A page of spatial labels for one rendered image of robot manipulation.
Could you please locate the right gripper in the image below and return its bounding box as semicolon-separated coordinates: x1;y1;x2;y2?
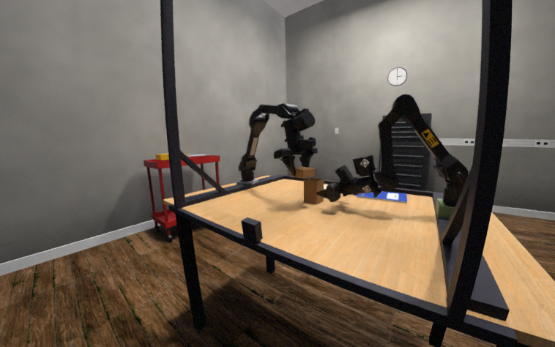
316;178;360;202

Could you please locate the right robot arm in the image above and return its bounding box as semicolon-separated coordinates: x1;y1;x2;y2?
335;94;469;206

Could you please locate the brown cardboard box lid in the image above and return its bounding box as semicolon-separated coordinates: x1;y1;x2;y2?
294;167;315;179

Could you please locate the blue notebook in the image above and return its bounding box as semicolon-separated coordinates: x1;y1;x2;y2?
356;191;407;204

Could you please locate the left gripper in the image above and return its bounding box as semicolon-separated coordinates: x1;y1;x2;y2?
274;133;318;176

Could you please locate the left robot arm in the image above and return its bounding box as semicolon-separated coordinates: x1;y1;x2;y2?
239;103;316;182

